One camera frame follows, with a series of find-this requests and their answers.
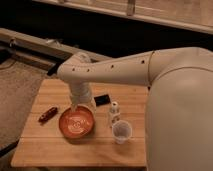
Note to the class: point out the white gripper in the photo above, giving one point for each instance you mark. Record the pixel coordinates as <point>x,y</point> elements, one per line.
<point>81,94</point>

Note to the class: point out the black eraser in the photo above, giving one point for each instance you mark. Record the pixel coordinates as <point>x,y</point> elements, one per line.
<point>102,100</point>

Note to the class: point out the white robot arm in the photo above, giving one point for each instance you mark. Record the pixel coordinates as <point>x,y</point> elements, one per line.
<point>179,109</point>

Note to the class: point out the orange ceramic bowl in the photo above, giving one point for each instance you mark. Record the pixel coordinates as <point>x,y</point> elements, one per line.
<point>76,124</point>

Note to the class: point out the dark red pocket knife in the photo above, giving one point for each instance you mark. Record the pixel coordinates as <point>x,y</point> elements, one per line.
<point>48,114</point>

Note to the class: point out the small white bottle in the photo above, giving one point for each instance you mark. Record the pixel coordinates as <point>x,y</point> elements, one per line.
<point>114,113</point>

